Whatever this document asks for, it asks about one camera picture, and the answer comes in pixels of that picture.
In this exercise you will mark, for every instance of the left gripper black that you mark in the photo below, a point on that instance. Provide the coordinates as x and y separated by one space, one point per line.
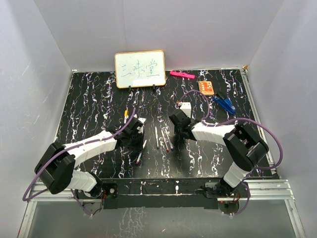
138 148

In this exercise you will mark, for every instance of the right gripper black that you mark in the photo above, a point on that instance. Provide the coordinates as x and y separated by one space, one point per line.
177 132

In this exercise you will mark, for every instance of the white pen magenta end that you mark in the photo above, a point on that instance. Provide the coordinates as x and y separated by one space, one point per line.
141 153

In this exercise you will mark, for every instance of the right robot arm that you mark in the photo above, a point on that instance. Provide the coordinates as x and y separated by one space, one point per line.
245 146

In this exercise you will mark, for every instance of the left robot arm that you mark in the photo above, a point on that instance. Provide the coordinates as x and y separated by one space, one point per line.
57 167

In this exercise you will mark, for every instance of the white pen blue end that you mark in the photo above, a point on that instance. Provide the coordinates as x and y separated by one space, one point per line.
169 141

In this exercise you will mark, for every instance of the white pen green end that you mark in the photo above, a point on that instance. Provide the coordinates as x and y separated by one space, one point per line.
157 138

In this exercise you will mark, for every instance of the white pen red end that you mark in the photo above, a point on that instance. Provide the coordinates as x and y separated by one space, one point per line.
165 141

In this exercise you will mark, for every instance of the small spiral notebook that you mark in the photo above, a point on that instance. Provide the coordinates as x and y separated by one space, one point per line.
206 87

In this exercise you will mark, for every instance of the black base bar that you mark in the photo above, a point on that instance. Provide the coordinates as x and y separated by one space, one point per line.
168 193

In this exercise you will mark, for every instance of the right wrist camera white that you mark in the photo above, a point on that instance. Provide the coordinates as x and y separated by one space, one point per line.
185 107

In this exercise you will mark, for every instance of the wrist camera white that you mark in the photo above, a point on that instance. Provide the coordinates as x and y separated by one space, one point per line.
141 127
185 107

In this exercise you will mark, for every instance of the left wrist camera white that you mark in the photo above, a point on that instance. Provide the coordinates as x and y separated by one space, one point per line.
141 127

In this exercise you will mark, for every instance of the whiteboard with yellow frame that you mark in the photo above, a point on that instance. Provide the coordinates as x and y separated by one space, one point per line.
140 69

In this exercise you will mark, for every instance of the aluminium frame rail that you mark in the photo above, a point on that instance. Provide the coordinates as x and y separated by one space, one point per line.
270 189

